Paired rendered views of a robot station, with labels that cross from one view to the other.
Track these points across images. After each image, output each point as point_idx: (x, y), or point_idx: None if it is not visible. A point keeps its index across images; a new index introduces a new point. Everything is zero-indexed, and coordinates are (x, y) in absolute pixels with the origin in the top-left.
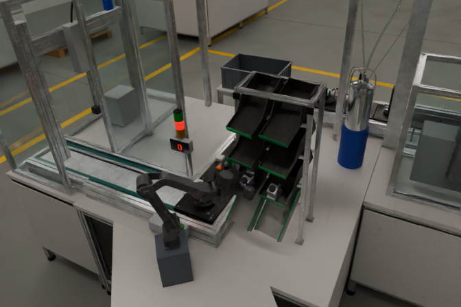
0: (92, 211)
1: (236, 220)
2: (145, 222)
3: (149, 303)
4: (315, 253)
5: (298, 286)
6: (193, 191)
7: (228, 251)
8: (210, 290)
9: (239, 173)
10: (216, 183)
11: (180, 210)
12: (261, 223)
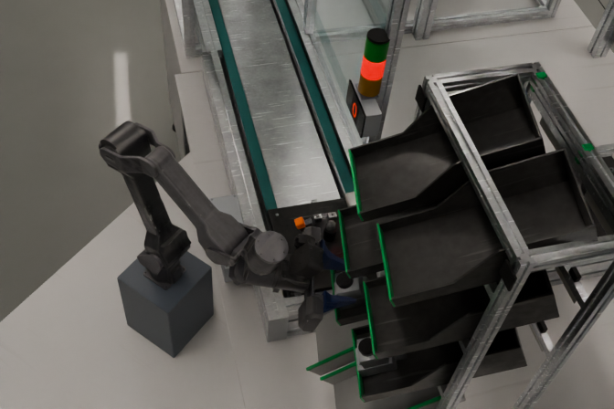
0: (184, 110)
1: (319, 331)
2: (227, 194)
3: (87, 328)
4: None
5: None
6: (197, 225)
7: (277, 367)
8: (177, 399)
9: (313, 262)
10: (246, 246)
11: (271, 225)
12: (346, 379)
